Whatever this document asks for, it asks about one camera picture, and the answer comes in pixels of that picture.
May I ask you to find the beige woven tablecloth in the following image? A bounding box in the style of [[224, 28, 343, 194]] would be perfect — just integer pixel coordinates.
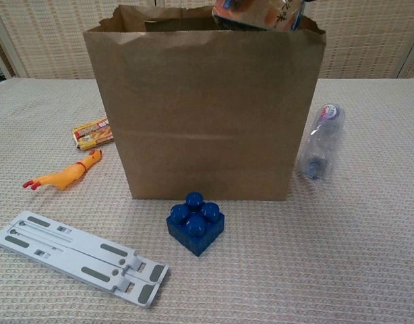
[[0, 78, 414, 324]]

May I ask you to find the brown paper bag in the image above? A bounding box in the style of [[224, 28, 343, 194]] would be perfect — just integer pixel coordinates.
[[82, 2, 327, 203]]

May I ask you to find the woven folding screen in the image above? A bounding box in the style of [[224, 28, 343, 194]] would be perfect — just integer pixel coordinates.
[[0, 0, 414, 81]]

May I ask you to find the blue building block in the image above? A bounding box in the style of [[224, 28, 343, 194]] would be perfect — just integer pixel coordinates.
[[165, 192, 226, 258]]

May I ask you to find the clear plastic water bottle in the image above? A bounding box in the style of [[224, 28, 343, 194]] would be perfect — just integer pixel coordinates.
[[297, 103, 346, 182]]

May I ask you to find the yellow curry sauce box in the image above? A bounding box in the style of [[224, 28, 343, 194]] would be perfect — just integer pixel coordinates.
[[71, 117, 115, 151]]

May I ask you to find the white folding laptop stand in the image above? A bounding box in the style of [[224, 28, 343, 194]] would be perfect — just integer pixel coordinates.
[[0, 211, 170, 308]]

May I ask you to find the yellow rubber chicken toy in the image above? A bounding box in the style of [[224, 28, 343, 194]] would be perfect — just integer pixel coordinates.
[[23, 148, 103, 192]]

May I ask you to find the orange cracker box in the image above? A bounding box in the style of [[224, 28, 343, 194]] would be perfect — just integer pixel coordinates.
[[212, 0, 307, 32]]

